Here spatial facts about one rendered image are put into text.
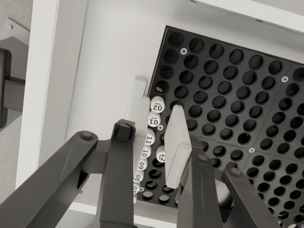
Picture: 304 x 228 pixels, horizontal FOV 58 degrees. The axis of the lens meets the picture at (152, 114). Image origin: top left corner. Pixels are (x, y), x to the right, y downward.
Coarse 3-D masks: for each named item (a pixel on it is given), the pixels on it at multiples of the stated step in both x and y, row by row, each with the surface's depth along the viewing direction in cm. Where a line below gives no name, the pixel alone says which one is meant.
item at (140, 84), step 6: (138, 78) 30; (138, 84) 30; (144, 84) 30; (132, 90) 30; (138, 90) 30; (144, 90) 30; (132, 96) 30; (138, 96) 30; (132, 102) 30; (138, 102) 30; (132, 108) 31; (126, 114) 31; (132, 114) 31; (132, 120) 31
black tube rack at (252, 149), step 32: (192, 32) 26; (192, 64) 26; (224, 64) 24; (256, 64) 26; (288, 64) 24; (192, 96) 25; (224, 96) 25; (256, 96) 28; (288, 96) 25; (160, 128) 26; (192, 128) 26; (224, 128) 26; (256, 128) 26; (288, 128) 26; (224, 160) 27; (256, 160) 31; (288, 160) 27; (160, 192) 29; (288, 192) 29; (288, 224) 30
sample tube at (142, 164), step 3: (141, 159) 26; (144, 159) 26; (141, 162) 26; (144, 162) 26; (138, 165) 26; (141, 165) 26; (144, 165) 26; (138, 168) 26; (141, 168) 26; (144, 168) 26
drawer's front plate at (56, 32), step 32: (64, 0) 20; (32, 32) 20; (64, 32) 22; (32, 64) 21; (64, 64) 25; (32, 96) 22; (64, 96) 28; (32, 128) 23; (64, 128) 32; (32, 160) 24
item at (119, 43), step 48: (96, 0) 28; (144, 0) 28; (192, 0) 24; (240, 0) 22; (96, 48) 29; (144, 48) 29; (288, 48) 29; (96, 96) 32; (96, 192) 32; (144, 192) 35
